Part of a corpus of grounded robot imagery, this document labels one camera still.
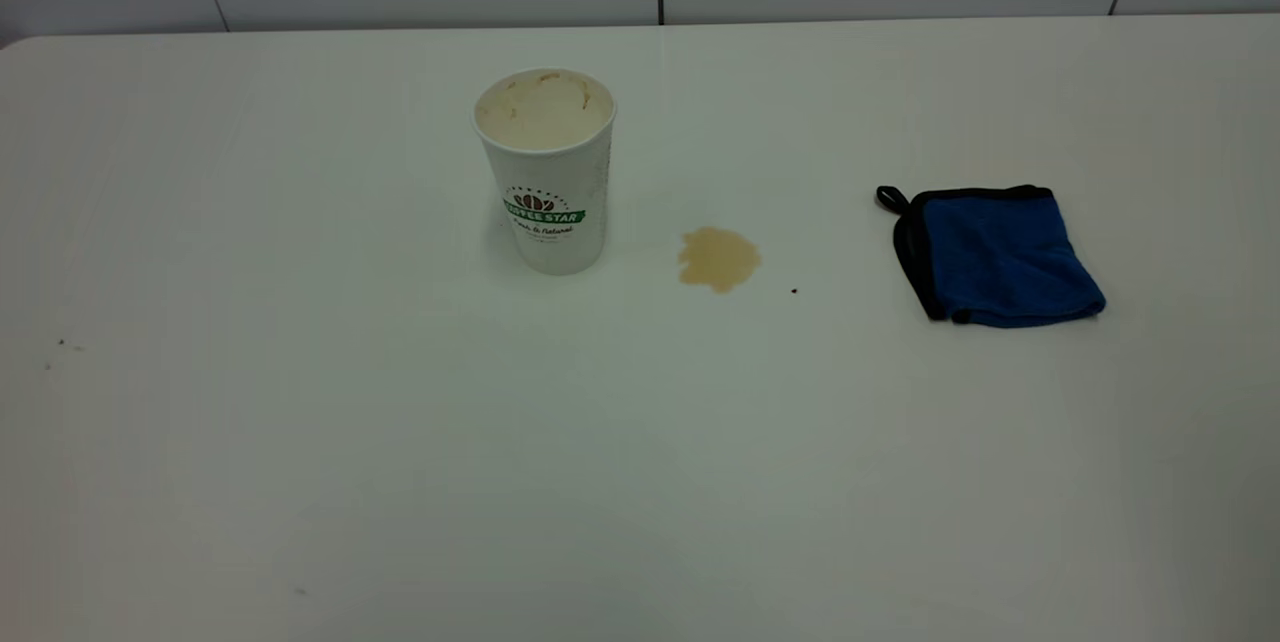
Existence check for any white paper coffee cup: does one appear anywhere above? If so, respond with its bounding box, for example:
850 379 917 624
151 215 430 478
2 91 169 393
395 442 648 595
472 68 617 276

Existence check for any blue cloth with black trim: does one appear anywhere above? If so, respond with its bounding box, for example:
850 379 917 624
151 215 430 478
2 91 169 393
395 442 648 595
876 184 1108 329

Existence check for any light brown coffee spill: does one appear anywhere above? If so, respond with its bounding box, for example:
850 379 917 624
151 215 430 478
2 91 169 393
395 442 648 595
678 226 762 294

